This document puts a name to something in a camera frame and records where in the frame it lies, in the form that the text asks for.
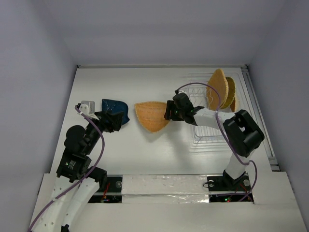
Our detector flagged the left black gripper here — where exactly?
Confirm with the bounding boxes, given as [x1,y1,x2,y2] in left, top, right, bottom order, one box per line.
[84,109,124,154]

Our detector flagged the dark blue plate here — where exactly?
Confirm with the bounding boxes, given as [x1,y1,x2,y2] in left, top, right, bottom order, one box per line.
[101,99,130,126]

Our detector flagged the triangular woven orange plate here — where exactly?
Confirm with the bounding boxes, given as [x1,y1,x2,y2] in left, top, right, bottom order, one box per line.
[134,101,169,133]

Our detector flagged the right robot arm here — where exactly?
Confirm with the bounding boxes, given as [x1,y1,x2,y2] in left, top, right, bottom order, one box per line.
[164,93,265,189]

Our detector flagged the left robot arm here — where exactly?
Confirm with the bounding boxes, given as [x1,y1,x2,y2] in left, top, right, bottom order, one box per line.
[28,110,124,232]

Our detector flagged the small orange woven plate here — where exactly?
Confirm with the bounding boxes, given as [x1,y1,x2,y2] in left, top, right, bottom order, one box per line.
[230,95,239,112]

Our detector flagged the yellow round woven plate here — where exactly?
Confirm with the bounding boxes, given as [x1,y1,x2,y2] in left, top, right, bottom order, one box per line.
[221,77,236,109]

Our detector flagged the white foam front board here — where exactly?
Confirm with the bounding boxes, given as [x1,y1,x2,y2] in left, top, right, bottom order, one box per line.
[72,172,306,232]

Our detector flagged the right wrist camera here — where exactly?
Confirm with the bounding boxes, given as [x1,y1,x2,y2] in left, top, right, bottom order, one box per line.
[175,89,186,95]

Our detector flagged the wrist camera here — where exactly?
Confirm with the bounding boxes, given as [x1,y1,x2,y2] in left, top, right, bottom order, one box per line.
[175,89,186,95]
[77,101,95,115]

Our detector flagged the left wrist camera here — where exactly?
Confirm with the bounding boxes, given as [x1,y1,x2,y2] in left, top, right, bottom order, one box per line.
[77,101,95,115]

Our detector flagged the white wire dish rack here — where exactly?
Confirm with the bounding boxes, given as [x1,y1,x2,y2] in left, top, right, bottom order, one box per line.
[181,72,256,145]

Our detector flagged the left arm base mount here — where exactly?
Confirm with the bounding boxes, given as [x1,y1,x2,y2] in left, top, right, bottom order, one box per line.
[88,175,123,203]

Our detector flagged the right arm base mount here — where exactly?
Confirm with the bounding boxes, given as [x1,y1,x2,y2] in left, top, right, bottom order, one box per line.
[203,174,253,203]

